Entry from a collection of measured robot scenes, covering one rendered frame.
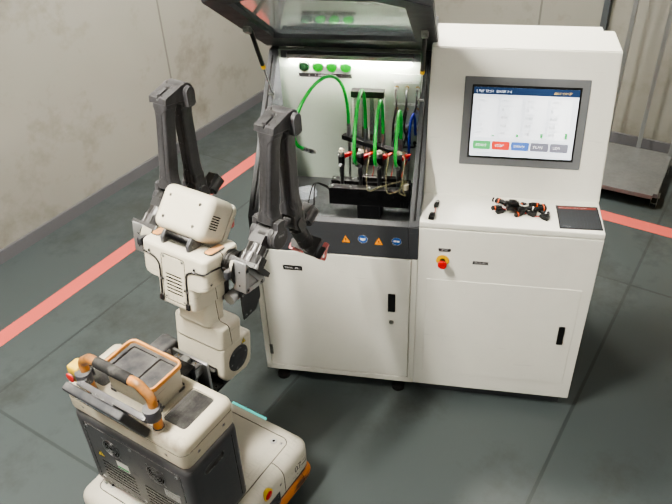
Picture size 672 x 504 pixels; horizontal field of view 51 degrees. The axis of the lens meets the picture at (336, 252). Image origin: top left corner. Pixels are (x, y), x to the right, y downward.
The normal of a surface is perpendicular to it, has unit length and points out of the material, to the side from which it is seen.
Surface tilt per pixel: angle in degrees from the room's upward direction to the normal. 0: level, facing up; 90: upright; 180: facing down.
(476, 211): 0
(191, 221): 48
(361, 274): 90
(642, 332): 0
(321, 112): 90
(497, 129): 76
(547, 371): 90
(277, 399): 0
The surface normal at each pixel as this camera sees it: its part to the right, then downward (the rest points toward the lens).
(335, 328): -0.17, 0.59
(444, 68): -0.18, 0.39
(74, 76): 0.85, 0.30
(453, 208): -0.04, -0.80
